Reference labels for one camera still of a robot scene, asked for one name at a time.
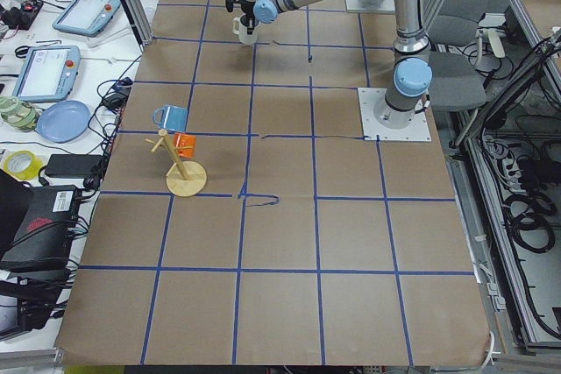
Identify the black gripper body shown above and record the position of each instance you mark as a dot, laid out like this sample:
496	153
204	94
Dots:
248	10

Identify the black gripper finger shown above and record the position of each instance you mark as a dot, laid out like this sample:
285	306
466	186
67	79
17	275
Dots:
250	26

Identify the white mug grey inside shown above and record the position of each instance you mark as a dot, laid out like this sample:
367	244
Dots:
240	31

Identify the orange cup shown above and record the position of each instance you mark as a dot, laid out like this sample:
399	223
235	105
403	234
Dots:
184	144

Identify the light blue mug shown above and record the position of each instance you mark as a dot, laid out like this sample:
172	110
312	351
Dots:
171	118

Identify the far teach pendant tablet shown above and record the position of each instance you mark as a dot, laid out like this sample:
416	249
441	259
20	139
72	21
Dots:
86	17

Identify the teach pendant tablet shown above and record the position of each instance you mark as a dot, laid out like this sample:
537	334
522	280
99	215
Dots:
48	74
86	17

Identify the near teach pendant tablet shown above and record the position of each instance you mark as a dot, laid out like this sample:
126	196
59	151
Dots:
48	74

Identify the light blue plate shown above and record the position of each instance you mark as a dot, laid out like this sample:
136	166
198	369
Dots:
64	121

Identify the grey office chair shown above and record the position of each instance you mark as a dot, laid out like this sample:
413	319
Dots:
455	85

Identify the black power adapter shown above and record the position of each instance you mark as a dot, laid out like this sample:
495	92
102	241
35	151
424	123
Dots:
71	165

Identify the green tape rolls stack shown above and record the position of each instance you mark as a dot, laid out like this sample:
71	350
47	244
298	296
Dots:
18	114

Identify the yellow tape roll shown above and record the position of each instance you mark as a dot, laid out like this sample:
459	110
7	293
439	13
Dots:
23	165

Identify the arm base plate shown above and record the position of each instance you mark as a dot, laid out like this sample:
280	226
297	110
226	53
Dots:
370	6
381	123

